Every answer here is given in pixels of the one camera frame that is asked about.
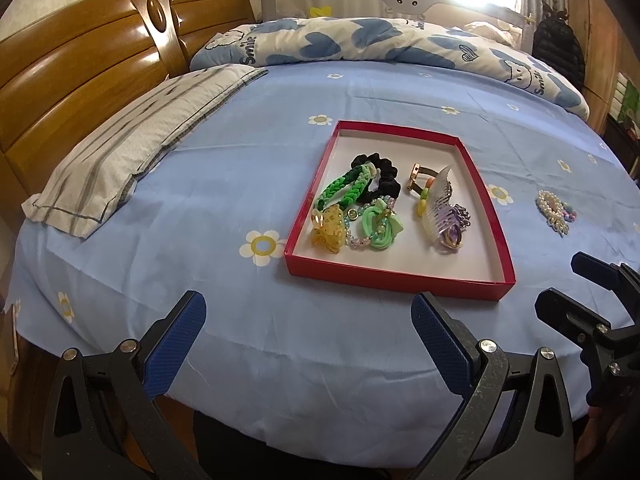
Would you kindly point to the yellow toy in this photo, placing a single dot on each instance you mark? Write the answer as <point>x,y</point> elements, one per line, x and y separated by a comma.
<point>321,11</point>

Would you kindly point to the wooden wardrobe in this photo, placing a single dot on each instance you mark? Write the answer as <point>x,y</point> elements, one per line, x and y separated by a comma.
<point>600,35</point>

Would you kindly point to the gold mesh band watch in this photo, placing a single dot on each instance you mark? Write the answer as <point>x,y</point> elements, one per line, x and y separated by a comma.
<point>415,175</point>

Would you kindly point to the blue heart print quilt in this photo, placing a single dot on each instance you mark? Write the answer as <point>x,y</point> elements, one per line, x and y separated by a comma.
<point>350,40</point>

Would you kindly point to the black jacket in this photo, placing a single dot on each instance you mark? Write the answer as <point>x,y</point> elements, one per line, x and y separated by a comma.
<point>557,50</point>

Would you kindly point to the purple tiara comb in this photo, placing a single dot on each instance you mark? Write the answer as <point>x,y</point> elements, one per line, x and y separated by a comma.
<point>450,235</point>

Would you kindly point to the colourful hair clip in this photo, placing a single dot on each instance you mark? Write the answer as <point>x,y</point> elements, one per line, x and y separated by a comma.
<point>424,205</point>

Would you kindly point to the clear hair comb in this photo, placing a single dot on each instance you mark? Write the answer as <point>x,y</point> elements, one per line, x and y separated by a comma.
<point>437,200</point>

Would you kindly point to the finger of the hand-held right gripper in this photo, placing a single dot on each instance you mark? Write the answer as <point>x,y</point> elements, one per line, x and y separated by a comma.
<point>595,269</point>
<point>565,312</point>

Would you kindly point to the wooden headboard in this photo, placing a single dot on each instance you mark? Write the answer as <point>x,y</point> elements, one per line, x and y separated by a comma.
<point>75,85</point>

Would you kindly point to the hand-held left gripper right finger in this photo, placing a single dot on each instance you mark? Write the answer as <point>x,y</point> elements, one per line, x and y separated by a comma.
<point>440,345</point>

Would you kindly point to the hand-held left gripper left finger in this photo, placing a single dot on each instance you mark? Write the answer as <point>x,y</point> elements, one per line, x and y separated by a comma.
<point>175,345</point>

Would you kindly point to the green and white boxes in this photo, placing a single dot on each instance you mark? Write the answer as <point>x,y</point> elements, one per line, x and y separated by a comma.
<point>627,105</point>

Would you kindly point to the grey striped pillow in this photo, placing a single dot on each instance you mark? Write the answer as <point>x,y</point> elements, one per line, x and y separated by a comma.
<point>125,150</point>

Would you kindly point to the yellow hair claw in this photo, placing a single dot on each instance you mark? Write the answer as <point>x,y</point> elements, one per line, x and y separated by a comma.
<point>330,230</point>

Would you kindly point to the beige pillow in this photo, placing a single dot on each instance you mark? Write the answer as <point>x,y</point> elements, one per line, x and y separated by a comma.
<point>490,30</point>

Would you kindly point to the red shallow box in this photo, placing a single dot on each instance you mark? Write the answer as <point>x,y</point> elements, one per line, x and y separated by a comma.
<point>450,270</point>

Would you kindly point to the blue floral bedsheet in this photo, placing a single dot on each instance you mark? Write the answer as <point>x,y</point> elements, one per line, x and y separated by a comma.
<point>200,235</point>

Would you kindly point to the black scrunchie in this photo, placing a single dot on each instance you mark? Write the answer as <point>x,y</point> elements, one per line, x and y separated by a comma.
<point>387,170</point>

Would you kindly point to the person's right hand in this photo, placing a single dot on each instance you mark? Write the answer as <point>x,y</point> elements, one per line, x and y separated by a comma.
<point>595,430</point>

